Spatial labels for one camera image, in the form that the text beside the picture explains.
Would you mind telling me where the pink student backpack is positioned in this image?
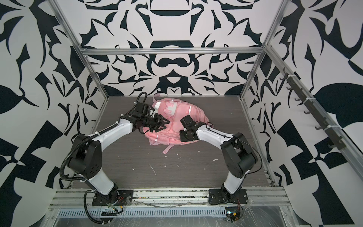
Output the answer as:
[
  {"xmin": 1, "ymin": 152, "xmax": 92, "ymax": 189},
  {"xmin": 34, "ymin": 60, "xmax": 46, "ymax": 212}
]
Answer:
[{"xmin": 142, "ymin": 98, "xmax": 209, "ymax": 154}]

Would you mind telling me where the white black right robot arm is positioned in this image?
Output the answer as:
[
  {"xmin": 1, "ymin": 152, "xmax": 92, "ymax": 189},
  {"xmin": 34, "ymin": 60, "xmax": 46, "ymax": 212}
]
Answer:
[{"xmin": 180, "ymin": 115, "xmax": 258, "ymax": 205}]

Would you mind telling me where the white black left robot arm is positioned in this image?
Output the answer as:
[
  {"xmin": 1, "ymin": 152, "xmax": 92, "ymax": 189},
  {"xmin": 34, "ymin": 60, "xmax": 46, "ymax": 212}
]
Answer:
[{"xmin": 60, "ymin": 102, "xmax": 170, "ymax": 204}]

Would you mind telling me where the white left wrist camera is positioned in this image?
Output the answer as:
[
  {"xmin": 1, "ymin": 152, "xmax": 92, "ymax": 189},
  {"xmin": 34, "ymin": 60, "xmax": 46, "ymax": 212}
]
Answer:
[{"xmin": 154, "ymin": 102, "xmax": 161, "ymax": 114}]

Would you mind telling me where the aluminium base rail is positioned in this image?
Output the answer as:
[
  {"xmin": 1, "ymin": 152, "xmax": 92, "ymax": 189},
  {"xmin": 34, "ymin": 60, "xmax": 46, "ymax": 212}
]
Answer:
[{"xmin": 47, "ymin": 187, "xmax": 291, "ymax": 219}]

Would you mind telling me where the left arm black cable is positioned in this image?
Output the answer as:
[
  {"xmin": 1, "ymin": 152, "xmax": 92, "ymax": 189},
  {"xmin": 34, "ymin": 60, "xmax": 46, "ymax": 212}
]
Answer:
[{"xmin": 83, "ymin": 190, "xmax": 124, "ymax": 225}]

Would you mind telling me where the black wall hook rail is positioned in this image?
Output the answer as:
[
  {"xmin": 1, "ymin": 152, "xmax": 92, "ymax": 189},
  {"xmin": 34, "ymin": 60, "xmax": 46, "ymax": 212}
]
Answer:
[{"xmin": 282, "ymin": 67, "xmax": 347, "ymax": 150}]

